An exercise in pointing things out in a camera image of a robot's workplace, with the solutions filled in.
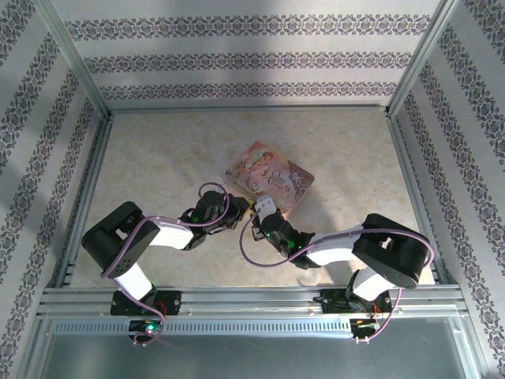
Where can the right controller board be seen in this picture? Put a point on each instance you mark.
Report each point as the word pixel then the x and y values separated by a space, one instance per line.
pixel 367 323

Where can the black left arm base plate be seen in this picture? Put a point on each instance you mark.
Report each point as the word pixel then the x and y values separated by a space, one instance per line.
pixel 165 302

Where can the left controller board with LED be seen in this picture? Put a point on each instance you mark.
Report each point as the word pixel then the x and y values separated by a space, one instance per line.
pixel 147 326

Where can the aluminium frame post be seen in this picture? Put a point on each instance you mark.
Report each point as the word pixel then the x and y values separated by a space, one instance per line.
pixel 426 55
pixel 71 55

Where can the aluminium mounting rail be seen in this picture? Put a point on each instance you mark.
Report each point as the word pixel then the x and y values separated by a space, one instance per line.
pixel 252 300

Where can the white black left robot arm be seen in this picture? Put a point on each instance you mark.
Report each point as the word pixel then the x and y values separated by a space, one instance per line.
pixel 130 245

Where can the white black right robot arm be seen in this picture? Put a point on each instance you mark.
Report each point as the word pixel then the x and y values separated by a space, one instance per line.
pixel 378 252

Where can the grey metal sheet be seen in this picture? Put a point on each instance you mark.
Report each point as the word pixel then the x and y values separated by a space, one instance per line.
pixel 252 357

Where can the pink illustrated book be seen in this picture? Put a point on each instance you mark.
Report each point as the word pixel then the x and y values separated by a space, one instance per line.
pixel 272 173

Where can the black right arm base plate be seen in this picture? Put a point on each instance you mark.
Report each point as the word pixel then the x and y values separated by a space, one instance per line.
pixel 335 301

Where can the aluminium frame back rail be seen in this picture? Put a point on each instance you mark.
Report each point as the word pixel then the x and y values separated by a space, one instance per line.
pixel 248 107

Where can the aluminium frame side rail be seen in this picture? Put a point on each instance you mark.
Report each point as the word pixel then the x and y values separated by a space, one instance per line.
pixel 418 189
pixel 84 197

